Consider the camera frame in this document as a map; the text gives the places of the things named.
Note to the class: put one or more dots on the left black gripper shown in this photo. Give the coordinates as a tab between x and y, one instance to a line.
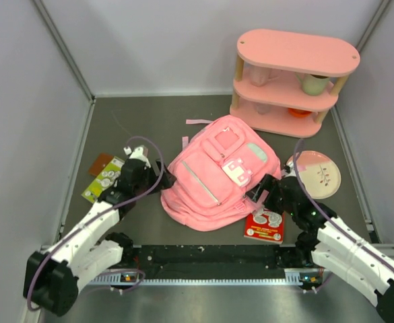
169	181

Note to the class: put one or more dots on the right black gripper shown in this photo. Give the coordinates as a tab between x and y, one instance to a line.
269	183

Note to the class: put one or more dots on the pink student backpack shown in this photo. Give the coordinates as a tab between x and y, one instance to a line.
221	163

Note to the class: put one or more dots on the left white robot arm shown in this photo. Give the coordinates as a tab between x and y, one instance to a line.
55	278

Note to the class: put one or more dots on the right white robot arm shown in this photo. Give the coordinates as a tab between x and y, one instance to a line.
326	241

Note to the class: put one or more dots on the red paperback book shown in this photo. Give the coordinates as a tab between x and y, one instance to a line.
265	225

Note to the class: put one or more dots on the green paperback book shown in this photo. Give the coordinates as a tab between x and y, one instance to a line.
104	180

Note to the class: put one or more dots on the pink white floral plate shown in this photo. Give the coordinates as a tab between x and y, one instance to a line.
319	174

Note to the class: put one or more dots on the brown leather card wallet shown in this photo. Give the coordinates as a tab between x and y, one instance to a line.
99	164

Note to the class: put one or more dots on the clear glass on shelf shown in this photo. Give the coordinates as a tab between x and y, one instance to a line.
262	108

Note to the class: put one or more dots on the orange bowl on shelf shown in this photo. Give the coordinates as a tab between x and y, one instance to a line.
299	113

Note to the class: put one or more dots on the pink three-tier shelf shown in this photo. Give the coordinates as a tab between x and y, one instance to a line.
287	53

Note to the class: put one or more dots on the pink cup on shelf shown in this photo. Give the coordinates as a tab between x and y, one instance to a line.
259	76

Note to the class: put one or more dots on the green mug on shelf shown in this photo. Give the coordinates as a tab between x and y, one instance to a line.
313	85

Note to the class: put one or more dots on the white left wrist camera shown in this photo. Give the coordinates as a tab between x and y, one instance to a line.
140	153

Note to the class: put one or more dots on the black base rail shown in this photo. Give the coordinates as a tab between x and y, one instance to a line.
215	261

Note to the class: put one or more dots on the grey slotted cable duct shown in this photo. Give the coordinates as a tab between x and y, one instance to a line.
287	277

